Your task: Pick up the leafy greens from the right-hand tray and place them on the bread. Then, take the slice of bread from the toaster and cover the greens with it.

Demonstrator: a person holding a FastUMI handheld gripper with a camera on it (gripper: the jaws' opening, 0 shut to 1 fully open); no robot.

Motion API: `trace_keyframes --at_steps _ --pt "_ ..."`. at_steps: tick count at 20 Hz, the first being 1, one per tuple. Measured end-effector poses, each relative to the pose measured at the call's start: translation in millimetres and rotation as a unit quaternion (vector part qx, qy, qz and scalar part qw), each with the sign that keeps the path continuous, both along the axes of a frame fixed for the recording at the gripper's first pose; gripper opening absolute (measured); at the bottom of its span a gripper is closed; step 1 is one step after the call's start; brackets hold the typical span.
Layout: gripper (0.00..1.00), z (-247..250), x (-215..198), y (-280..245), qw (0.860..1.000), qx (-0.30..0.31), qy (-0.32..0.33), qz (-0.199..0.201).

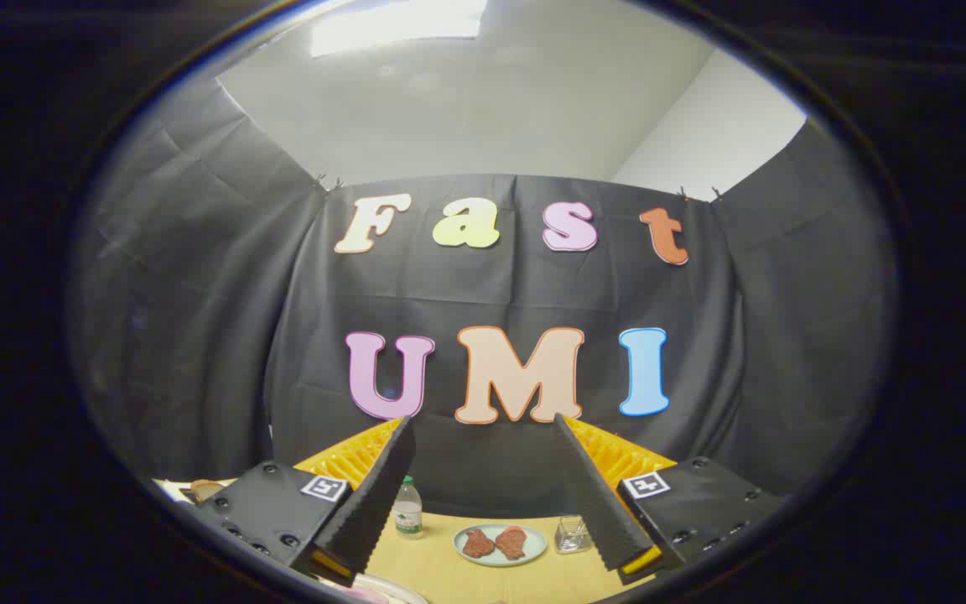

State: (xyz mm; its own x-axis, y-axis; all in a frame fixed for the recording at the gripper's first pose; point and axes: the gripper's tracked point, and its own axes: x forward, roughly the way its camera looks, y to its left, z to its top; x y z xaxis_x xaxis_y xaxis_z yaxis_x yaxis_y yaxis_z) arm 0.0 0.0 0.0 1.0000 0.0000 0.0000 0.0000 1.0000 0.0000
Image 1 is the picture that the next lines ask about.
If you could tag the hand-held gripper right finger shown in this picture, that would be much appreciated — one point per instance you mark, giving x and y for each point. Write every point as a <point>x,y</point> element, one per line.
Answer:
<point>596,495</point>

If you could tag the clear green-capped water bottle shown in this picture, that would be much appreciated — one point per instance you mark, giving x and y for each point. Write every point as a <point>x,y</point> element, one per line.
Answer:
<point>407,516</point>

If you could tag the brown meat piece orange tip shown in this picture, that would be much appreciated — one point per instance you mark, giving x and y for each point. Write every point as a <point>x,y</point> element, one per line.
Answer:
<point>511,544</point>

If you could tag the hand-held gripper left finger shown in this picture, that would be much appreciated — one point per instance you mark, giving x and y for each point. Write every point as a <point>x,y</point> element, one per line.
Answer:
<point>374,503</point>

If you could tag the large round white plate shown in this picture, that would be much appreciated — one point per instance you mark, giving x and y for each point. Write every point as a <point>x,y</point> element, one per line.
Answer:
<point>403,590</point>

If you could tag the light blue plate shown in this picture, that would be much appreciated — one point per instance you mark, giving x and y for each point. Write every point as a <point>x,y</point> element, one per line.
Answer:
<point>536,545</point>

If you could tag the ceiling light panel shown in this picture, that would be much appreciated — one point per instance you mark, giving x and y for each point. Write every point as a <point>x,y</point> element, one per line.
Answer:
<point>399,25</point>

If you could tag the toast bread slice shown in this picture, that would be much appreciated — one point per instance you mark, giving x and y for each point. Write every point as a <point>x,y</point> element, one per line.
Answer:
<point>208,489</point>

